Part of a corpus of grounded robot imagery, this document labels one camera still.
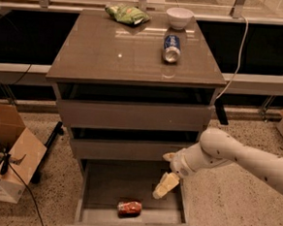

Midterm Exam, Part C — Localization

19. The black cable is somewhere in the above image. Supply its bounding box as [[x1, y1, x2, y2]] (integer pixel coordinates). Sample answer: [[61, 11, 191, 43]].
[[0, 109, 55, 226]]

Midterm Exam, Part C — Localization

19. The open cardboard box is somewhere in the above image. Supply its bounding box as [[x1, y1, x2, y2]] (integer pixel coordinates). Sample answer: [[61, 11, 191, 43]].
[[0, 104, 47, 204]]

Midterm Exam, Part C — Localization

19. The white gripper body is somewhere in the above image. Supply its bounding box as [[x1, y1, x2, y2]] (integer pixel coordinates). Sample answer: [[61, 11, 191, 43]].
[[170, 148, 194, 179]]

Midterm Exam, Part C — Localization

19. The black stand leg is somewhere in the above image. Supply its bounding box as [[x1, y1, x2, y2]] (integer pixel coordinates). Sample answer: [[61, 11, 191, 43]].
[[31, 122, 64, 184]]

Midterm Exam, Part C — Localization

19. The white bowl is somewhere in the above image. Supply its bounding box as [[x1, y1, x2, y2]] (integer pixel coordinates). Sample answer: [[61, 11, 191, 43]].
[[166, 7, 194, 30]]

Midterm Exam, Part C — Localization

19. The blue pepsi can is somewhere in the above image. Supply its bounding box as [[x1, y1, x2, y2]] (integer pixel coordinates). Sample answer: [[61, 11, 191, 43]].
[[162, 34, 181, 64]]

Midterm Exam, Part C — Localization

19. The grey drawer cabinet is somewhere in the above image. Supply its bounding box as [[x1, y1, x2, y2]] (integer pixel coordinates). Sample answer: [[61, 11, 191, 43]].
[[35, 5, 232, 226]]

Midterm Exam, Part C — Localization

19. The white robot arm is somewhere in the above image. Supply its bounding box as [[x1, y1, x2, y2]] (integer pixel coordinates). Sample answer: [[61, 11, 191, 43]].
[[152, 128, 283, 199]]

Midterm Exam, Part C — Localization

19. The open bottom grey drawer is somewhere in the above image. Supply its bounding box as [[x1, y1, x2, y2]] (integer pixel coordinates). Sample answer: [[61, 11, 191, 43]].
[[66, 160, 192, 226]]

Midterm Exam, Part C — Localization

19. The green chip bag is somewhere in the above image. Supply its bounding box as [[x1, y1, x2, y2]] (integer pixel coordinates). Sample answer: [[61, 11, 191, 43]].
[[105, 4, 150, 26]]

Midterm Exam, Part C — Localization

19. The top grey drawer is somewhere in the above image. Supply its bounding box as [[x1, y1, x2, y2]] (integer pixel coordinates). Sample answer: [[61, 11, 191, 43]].
[[56, 99, 213, 132]]

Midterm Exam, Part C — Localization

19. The middle grey drawer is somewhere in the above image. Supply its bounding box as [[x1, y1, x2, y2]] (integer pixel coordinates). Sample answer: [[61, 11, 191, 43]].
[[71, 139, 192, 161]]

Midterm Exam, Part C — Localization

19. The white cable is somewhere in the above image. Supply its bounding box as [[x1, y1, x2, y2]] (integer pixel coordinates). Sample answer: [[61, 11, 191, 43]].
[[214, 14, 250, 103]]

